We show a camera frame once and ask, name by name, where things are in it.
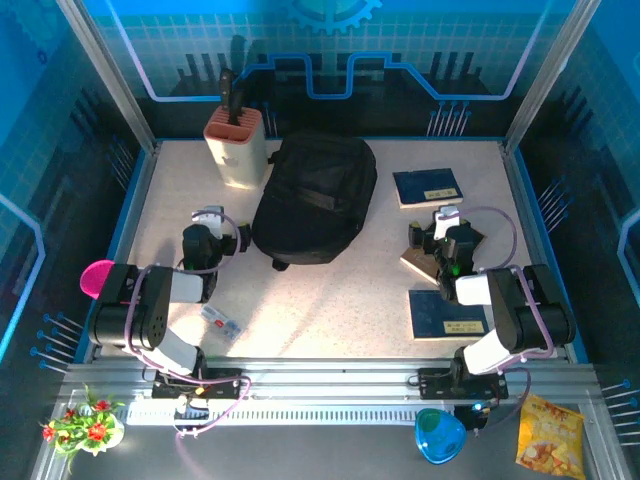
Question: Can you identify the yellow snack bag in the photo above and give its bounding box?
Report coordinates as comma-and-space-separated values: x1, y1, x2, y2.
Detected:
515, 394, 586, 480

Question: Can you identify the aluminium mounting rail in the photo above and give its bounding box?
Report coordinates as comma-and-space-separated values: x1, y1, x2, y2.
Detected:
62, 357, 601, 401

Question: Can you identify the black backpack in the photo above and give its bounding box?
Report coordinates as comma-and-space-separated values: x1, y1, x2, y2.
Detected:
250, 132, 379, 272

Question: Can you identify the blue plastic bowl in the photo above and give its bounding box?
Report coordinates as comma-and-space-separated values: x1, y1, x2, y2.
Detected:
414, 407, 469, 466

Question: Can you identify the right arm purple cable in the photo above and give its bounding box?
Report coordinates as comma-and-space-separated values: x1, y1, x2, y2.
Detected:
457, 206, 556, 436

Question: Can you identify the potted plant with red flowers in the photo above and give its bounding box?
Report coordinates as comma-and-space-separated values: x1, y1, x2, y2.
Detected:
39, 383, 126, 459

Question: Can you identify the pink plastic goblet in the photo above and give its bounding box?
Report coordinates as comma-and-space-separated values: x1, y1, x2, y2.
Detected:
79, 259, 116, 300

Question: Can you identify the aluminium frame post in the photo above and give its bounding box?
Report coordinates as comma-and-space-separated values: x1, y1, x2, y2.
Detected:
502, 0, 604, 154
54, 0, 161, 154

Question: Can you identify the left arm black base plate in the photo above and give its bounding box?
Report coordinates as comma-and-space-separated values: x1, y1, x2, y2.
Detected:
151, 367, 241, 400

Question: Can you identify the dark blue hardcover book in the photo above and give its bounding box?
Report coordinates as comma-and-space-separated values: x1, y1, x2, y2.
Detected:
408, 288, 489, 342
392, 168, 465, 210

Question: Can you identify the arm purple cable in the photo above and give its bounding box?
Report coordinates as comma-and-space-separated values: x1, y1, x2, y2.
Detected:
124, 212, 253, 441
457, 206, 556, 436

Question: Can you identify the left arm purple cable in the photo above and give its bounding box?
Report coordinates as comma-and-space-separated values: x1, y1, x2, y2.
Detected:
124, 212, 253, 441

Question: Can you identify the black controller box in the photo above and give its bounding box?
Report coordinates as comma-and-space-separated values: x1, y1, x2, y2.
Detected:
454, 402, 494, 436

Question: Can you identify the brown gold book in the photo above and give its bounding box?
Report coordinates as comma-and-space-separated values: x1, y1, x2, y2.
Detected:
398, 224, 489, 287

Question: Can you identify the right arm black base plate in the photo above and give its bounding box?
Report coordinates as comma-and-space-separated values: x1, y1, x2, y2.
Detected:
417, 367, 509, 401

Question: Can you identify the black-handled knife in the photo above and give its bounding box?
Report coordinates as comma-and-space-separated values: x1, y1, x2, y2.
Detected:
218, 67, 239, 114
227, 89, 247, 126

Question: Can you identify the beige knife block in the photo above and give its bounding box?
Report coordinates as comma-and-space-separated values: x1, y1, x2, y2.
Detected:
203, 106, 269, 190

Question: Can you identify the slotted grey cable duct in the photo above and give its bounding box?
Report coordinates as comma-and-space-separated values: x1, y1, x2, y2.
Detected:
122, 403, 426, 426

